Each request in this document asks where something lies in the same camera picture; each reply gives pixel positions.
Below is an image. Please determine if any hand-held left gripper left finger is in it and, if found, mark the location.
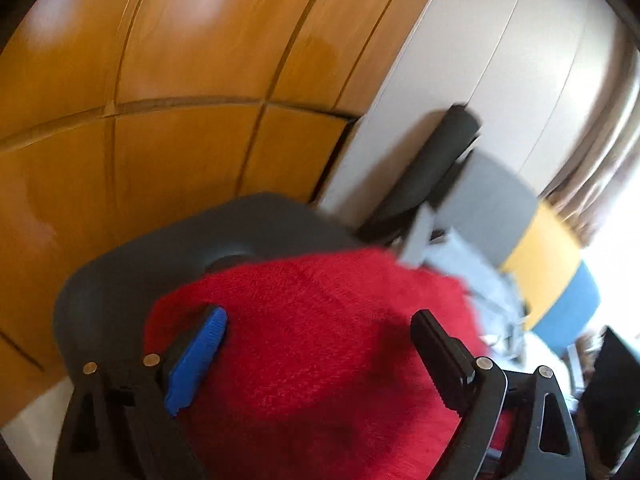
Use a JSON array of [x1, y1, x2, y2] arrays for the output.
[[52, 305, 229, 480]]

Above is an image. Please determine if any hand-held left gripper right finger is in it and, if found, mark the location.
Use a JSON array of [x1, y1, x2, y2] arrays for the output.
[[410, 310, 587, 480]]

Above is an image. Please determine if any red knit sweater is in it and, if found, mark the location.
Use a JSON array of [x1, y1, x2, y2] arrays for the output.
[[142, 248, 517, 480]]

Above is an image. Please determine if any grey garment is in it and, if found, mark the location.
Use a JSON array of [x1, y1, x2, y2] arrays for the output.
[[421, 244, 527, 357]]

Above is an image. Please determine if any grey yellow blue sofa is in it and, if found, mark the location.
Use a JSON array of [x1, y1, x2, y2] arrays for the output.
[[400, 149, 602, 357]]

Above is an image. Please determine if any black rolled mat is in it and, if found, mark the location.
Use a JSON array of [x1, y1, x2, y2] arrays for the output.
[[354, 104, 482, 242]]

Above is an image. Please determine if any orange wooden wardrobe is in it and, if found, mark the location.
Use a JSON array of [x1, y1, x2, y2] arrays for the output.
[[0, 0, 452, 433]]

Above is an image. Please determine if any beige patterned curtain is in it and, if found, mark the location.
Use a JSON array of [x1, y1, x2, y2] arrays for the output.
[[539, 44, 640, 248]]

